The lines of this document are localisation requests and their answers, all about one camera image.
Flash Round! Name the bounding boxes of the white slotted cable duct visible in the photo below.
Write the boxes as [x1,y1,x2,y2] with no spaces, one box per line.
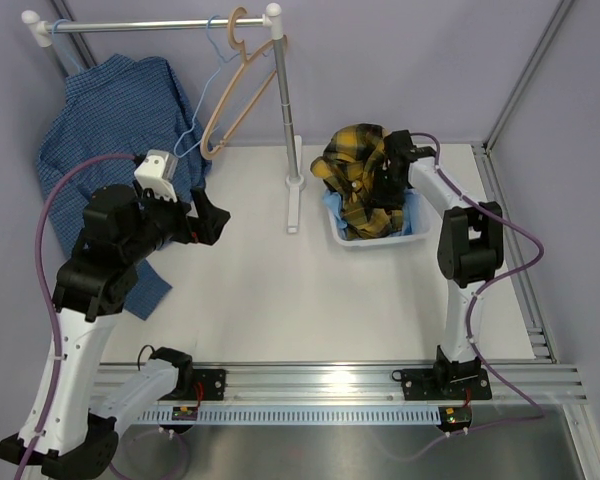
[137,405,441,425]

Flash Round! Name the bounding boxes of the blue wire hanger left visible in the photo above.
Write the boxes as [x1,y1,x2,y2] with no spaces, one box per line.
[51,18,88,77]

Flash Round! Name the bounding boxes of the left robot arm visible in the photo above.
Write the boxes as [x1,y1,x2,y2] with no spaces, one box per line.
[0,184,230,479]

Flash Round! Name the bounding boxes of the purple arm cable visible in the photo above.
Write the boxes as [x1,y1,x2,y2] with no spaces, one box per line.
[379,131,546,461]
[10,152,194,480]

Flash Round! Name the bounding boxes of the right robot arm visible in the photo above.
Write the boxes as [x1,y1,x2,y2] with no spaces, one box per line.
[372,130,504,402]

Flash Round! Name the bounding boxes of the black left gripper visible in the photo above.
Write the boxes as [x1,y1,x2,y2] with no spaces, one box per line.
[122,182,230,265]

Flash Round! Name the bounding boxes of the blue checkered shirt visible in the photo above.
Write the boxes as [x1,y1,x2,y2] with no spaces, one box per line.
[34,53,215,322]

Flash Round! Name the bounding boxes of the yellow plaid shirt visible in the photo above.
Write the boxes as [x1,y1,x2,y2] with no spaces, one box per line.
[310,123,407,240]

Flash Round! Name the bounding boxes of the white plastic basket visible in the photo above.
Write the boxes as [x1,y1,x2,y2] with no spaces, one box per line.
[322,190,435,248]

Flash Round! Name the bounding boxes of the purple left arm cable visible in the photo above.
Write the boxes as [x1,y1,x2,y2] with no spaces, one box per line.
[10,152,194,480]

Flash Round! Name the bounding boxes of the aluminium frame post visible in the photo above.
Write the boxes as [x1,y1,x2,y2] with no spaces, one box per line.
[472,0,579,271]

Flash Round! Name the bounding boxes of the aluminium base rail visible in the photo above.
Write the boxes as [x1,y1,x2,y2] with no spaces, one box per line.
[218,362,587,405]

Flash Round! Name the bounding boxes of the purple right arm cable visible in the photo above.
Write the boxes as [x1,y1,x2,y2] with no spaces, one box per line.
[379,131,546,461]

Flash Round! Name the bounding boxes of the light blue shirt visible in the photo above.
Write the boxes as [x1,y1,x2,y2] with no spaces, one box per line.
[322,190,422,242]

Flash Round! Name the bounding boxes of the wooden hanger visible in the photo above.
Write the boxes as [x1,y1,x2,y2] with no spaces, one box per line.
[199,2,297,163]

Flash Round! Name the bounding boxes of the light blue wire hanger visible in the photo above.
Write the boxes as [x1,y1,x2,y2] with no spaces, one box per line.
[172,7,278,160]

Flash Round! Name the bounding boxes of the white clothes rack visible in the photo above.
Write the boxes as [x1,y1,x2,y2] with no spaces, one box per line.
[21,3,305,234]

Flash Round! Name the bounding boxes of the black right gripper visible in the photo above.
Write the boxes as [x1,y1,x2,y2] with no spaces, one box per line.
[369,166,407,215]

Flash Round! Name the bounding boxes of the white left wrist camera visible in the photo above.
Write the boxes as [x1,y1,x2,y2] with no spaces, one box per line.
[134,149,178,202]

